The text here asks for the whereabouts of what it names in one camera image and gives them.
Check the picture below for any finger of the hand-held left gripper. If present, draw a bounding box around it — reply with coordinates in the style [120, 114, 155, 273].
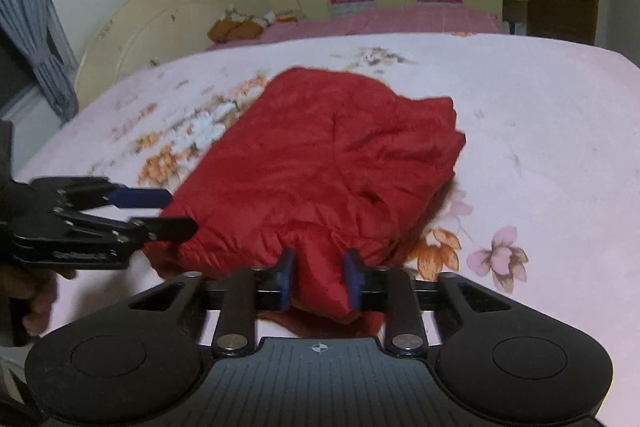
[65, 211, 197, 246]
[31, 177, 174, 210]

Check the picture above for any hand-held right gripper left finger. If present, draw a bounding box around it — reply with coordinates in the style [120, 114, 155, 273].
[127, 248, 297, 360]

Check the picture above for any red padded jacket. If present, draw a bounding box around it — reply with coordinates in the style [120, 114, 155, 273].
[145, 66, 468, 339]

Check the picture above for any pink floral blanket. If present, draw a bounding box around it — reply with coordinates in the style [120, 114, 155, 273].
[10, 32, 640, 427]

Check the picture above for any grey curtain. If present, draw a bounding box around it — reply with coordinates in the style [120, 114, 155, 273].
[0, 0, 81, 124]

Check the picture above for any pink bed sheet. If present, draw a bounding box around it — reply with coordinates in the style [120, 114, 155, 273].
[205, 4, 503, 52]

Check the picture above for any person's left hand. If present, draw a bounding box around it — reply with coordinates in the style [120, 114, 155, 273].
[0, 266, 78, 339]

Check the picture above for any orange plush toy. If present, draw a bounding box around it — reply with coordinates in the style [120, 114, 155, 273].
[207, 4, 301, 44]

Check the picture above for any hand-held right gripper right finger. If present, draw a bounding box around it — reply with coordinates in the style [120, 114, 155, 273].
[341, 248, 513, 358]

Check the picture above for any cream bed headboard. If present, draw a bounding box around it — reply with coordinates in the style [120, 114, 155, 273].
[74, 0, 266, 110]

